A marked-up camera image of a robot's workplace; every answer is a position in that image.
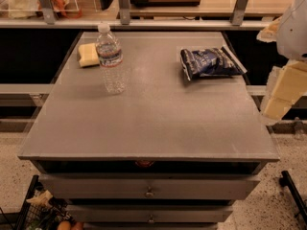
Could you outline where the grey drawer cabinet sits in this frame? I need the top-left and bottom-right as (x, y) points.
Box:
(19, 32), (279, 230)

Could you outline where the grey drawer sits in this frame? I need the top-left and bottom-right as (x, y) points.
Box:
(68, 205), (232, 223)
(39, 174), (259, 200)

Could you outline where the lower grey drawer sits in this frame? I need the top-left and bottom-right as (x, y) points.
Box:
(68, 205), (232, 223)

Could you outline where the black metal stand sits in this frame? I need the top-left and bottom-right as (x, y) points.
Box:
(279, 171), (307, 224)

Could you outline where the blue chip bag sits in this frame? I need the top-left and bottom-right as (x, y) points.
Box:
(180, 46), (247, 81)

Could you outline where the clear plastic box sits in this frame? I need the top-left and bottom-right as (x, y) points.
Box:
(0, 0), (82, 19)

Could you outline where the clear plastic water bottle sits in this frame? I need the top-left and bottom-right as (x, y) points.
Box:
(95, 23), (126, 94)

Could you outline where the black wire basket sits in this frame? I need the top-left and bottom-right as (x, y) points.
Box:
(0, 175), (84, 230)

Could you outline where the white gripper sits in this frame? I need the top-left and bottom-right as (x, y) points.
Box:
(256, 0), (307, 126)

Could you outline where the grey shelf rail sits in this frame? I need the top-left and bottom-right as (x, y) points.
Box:
(0, 18), (271, 32)

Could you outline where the upper grey drawer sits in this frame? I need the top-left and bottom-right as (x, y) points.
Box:
(39, 174), (259, 200)

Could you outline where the yellow sponge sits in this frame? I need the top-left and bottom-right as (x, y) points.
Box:
(78, 43), (99, 67)

